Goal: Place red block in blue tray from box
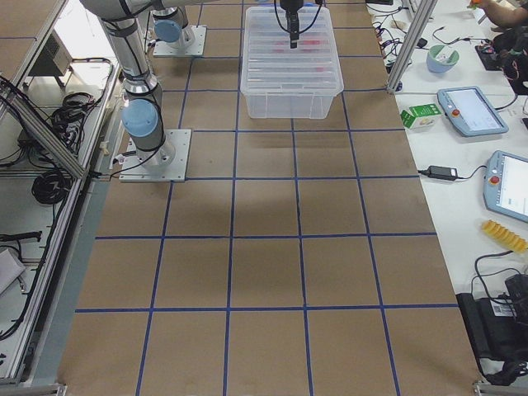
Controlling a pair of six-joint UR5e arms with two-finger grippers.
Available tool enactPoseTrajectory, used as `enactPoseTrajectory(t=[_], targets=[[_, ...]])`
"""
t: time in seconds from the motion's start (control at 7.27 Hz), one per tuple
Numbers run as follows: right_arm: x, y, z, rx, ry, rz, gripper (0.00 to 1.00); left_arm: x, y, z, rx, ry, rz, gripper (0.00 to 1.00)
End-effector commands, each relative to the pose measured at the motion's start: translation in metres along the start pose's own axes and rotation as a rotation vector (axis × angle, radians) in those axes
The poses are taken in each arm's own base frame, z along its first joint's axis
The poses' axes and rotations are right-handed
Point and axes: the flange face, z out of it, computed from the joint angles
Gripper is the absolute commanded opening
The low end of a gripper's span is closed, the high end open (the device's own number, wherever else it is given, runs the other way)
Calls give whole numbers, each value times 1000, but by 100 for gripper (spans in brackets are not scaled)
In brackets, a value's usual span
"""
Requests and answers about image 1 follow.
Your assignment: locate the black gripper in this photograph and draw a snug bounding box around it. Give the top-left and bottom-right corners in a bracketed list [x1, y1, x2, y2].
[280, 0, 304, 49]

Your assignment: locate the red block cluster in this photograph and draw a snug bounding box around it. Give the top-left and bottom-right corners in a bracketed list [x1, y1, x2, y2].
[271, 39, 331, 56]

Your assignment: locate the clear plastic box lid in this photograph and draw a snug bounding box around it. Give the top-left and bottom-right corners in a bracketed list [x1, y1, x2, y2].
[241, 6, 344, 96]

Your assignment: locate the clear plastic storage box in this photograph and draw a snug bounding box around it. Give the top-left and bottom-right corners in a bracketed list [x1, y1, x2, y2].
[239, 6, 346, 120]

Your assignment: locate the green white carton box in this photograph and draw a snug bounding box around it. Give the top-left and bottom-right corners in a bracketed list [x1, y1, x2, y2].
[400, 103, 441, 130]

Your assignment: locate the green blue bowl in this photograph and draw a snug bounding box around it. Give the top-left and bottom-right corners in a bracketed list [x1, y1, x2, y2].
[426, 45, 460, 73]

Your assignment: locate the upper teach pendant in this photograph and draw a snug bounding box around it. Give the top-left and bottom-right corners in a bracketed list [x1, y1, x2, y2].
[436, 87, 509, 138]

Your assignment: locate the teach pendant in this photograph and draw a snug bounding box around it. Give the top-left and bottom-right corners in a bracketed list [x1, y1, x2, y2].
[483, 150, 527, 223]
[436, 87, 509, 138]

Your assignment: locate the black power adapter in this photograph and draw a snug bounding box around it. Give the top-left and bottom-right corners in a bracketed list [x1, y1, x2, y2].
[417, 165, 459, 181]

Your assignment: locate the lower teach pendant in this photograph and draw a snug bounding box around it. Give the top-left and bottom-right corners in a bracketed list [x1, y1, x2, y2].
[483, 150, 527, 223]

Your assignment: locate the yellow ridged toy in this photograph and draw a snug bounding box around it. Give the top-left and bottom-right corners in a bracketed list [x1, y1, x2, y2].
[481, 219, 527, 254]

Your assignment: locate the black device on table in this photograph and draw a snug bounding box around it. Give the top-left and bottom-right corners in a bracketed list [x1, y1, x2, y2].
[456, 274, 527, 385]

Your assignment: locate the aluminium frame post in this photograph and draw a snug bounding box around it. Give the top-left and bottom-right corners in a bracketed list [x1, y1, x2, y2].
[386, 0, 437, 93]

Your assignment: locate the coiled black cable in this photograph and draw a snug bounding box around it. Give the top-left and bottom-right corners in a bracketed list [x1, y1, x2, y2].
[31, 169, 71, 206]

